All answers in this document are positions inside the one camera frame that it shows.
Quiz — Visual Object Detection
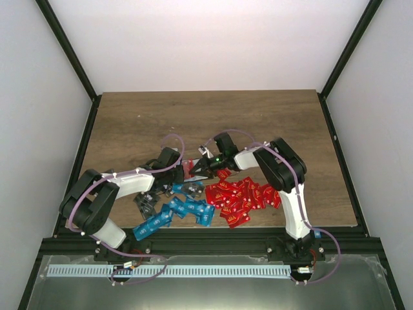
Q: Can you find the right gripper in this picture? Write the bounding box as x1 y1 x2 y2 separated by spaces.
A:
190 154 227 178

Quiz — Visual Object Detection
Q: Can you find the black card holder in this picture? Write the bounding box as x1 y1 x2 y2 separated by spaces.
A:
181 158 214 182

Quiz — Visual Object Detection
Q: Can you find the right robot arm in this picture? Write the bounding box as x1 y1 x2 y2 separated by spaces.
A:
189 132 312 260

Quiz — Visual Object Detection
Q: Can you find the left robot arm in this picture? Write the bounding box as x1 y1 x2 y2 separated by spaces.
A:
59 147 184 261

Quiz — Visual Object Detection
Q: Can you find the blue VIP card pile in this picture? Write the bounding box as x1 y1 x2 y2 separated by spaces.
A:
132 181 215 241

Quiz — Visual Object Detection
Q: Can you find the black VIP card pile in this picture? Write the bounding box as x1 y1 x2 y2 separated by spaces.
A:
134 183 172 220

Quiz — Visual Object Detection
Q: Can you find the red VIP card pile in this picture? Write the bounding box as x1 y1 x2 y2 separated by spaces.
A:
205 169 281 229

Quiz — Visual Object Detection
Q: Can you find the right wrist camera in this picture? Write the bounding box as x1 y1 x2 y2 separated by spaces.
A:
198 145 212 158

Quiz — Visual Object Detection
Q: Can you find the white slotted cable duct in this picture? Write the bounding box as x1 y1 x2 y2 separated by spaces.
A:
46 264 291 279

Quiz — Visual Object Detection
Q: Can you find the black aluminium frame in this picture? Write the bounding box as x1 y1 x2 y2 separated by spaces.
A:
19 1 404 309

